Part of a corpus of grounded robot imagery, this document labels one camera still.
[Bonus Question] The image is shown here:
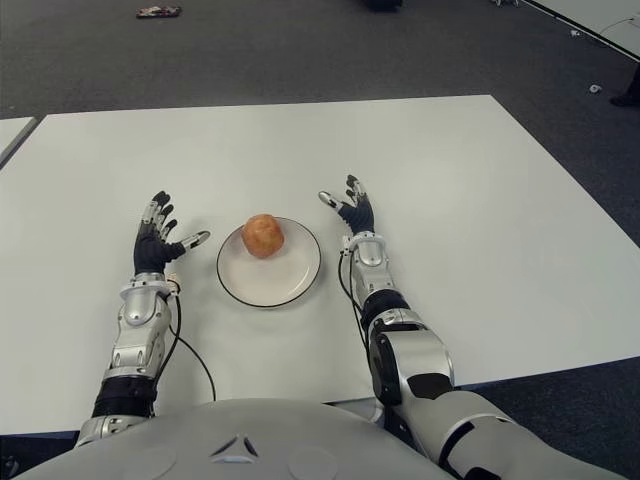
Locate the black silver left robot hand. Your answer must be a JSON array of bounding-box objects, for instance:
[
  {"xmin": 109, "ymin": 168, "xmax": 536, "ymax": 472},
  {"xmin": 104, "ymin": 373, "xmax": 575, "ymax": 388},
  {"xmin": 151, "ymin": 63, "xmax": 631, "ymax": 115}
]
[{"xmin": 132, "ymin": 189, "xmax": 212, "ymax": 276}]

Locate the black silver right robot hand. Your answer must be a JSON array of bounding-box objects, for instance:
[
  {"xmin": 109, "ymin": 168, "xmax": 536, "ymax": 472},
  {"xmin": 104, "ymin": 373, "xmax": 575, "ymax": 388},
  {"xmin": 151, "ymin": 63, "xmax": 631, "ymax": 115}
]
[{"xmin": 318, "ymin": 174, "xmax": 376, "ymax": 237}]

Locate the red apple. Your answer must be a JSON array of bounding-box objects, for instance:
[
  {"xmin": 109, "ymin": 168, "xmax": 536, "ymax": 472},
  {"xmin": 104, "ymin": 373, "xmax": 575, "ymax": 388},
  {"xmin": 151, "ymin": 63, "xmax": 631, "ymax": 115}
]
[{"xmin": 242, "ymin": 213, "xmax": 286, "ymax": 259}]

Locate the white plate with black rim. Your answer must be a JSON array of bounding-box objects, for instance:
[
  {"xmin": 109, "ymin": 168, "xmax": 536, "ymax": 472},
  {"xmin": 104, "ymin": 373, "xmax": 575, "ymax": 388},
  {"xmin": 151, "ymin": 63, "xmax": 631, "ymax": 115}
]
[{"xmin": 215, "ymin": 215, "xmax": 323, "ymax": 308}]

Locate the neighbouring white table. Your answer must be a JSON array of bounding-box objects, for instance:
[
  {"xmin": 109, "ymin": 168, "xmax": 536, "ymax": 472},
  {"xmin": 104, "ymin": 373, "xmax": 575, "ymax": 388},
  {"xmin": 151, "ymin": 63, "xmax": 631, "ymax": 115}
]
[{"xmin": 0, "ymin": 116, "xmax": 39, "ymax": 169}]

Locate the grey robot torso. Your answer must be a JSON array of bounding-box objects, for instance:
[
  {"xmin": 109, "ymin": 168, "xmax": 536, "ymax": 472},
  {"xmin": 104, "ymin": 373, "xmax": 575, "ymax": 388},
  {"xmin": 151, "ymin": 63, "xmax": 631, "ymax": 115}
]
[{"xmin": 9, "ymin": 398, "xmax": 441, "ymax": 480}]

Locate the dark patterned floor object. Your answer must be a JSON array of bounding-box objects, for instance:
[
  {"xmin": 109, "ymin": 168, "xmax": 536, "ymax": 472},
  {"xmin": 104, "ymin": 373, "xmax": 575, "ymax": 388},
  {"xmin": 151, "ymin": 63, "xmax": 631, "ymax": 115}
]
[{"xmin": 136, "ymin": 4, "xmax": 183, "ymax": 19}]

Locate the person's dark leg and shoe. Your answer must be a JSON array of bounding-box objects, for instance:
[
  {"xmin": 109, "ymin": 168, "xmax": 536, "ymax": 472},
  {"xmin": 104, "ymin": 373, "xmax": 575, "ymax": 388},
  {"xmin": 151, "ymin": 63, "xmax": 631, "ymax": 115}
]
[{"xmin": 609, "ymin": 64, "xmax": 640, "ymax": 107}]

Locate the white table with black edge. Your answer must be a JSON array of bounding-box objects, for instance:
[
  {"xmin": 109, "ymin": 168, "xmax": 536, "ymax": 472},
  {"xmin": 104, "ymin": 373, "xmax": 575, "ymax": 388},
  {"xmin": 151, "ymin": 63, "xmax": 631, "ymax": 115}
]
[{"xmin": 524, "ymin": 0, "xmax": 640, "ymax": 59}]

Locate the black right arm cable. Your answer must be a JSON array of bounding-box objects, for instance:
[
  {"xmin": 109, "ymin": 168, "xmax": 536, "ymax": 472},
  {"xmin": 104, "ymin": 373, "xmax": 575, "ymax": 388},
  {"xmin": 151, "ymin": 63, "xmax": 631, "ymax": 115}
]
[{"xmin": 337, "ymin": 249, "xmax": 381, "ymax": 421}]

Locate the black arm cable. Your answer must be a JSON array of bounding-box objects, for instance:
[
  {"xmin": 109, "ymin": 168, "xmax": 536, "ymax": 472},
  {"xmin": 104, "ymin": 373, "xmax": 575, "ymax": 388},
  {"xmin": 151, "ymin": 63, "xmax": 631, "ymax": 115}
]
[
  {"xmin": 167, "ymin": 292, "xmax": 219, "ymax": 401},
  {"xmin": 337, "ymin": 249, "xmax": 381, "ymax": 421}
]

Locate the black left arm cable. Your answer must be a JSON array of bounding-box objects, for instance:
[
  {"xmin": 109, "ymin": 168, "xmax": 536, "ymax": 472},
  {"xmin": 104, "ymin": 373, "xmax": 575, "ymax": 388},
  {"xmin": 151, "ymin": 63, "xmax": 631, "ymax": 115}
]
[{"xmin": 167, "ymin": 292, "xmax": 219, "ymax": 401}]

